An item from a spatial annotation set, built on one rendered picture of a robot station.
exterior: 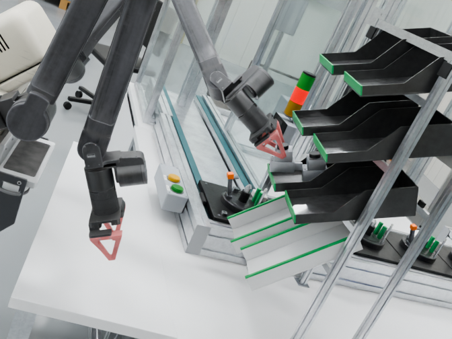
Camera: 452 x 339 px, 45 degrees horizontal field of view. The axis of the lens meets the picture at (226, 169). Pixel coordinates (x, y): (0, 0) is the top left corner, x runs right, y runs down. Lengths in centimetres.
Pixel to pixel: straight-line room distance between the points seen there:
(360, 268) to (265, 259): 52
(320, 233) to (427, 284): 72
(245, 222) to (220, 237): 11
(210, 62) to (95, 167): 44
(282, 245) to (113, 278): 43
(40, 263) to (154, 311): 29
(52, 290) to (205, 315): 38
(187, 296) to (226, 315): 11
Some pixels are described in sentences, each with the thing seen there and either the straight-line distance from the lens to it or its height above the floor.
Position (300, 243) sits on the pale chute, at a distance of 140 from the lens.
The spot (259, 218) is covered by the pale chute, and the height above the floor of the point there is 105.
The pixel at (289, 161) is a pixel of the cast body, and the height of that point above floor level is 126.
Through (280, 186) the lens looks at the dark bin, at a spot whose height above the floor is 121.
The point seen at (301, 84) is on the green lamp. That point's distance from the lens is 184.
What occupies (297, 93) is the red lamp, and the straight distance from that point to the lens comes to 184.
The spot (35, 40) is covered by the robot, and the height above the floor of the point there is 135.
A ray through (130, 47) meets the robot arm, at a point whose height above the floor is 144.
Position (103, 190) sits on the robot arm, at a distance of 116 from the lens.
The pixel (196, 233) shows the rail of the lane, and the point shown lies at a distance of 157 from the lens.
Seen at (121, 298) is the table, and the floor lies 86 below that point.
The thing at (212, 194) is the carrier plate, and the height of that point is 97.
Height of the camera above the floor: 166
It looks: 20 degrees down
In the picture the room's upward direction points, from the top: 24 degrees clockwise
